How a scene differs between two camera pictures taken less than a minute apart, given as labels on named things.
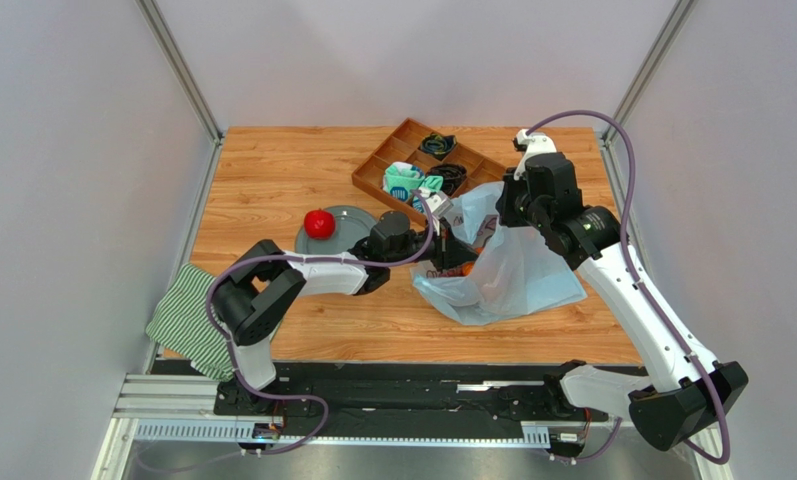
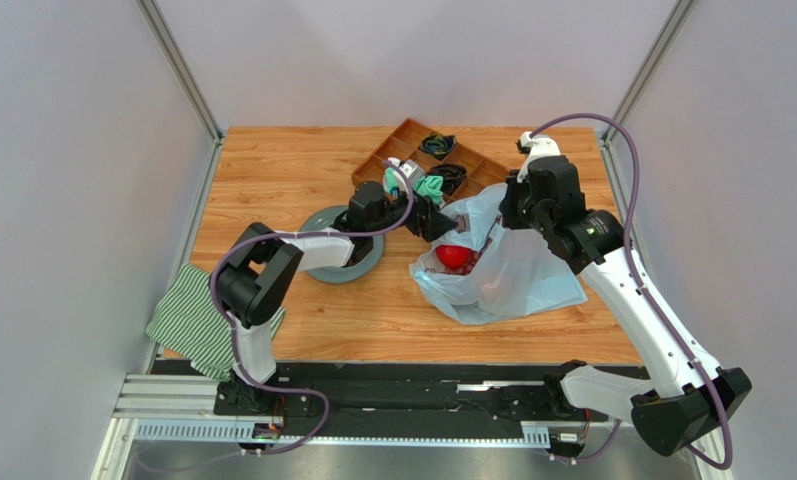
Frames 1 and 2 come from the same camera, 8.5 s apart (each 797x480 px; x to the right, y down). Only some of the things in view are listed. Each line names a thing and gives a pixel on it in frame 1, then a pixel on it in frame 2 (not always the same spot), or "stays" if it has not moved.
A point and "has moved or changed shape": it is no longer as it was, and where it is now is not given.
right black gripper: (512, 209) stays
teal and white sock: (430, 184) stays
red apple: (319, 224) has moved or changed shape
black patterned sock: (453, 176) stays
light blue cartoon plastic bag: (516, 271) stays
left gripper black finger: (456, 253) -> (429, 222)
